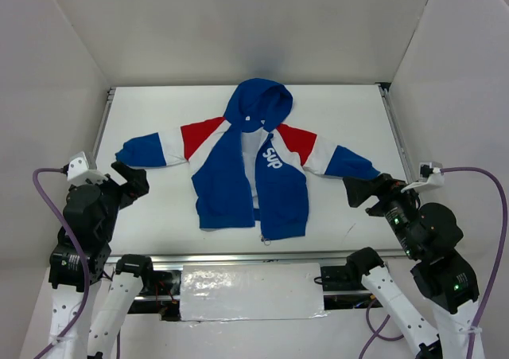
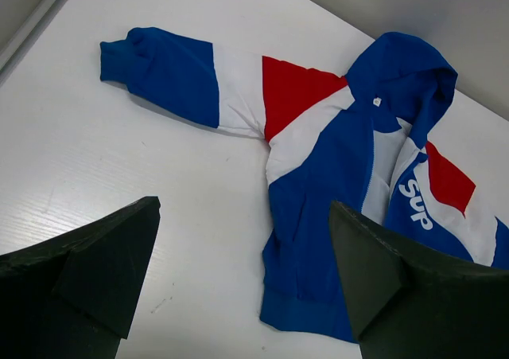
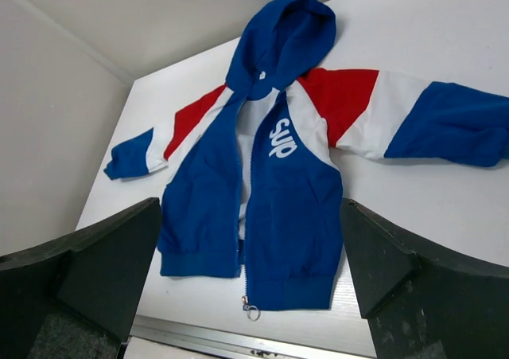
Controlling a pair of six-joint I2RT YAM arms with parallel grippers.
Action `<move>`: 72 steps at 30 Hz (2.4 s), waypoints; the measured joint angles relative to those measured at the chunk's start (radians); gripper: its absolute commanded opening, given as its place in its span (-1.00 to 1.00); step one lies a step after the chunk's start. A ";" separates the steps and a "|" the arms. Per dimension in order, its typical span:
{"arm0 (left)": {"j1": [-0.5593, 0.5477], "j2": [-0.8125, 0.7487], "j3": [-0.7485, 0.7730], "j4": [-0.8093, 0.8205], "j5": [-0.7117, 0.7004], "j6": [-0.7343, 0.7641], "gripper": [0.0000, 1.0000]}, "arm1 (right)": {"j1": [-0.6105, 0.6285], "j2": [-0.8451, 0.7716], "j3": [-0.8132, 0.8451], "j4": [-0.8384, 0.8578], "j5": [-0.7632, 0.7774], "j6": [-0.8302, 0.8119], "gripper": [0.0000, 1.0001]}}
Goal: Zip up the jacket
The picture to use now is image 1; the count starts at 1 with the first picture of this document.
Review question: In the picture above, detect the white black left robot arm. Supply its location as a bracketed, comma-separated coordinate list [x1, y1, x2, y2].
[45, 155, 156, 358]

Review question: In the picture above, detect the blue white red hooded jacket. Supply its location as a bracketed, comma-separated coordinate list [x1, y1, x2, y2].
[115, 78, 379, 241]

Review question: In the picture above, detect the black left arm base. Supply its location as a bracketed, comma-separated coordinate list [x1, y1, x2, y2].
[128, 270, 181, 322]

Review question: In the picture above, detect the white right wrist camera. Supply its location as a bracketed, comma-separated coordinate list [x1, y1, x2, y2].
[401, 162, 445, 193]

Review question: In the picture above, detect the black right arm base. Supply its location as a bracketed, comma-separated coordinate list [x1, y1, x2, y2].
[313, 266, 375, 310]

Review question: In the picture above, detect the white foam board front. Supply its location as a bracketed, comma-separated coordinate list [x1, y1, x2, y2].
[180, 263, 326, 322]

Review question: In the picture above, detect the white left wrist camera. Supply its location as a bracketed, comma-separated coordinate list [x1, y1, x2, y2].
[66, 151, 107, 186]

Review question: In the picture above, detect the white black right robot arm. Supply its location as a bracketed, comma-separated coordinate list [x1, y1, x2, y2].
[343, 168, 484, 358]

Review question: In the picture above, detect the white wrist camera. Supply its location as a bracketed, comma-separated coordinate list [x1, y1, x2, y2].
[401, 162, 445, 193]
[66, 151, 107, 186]

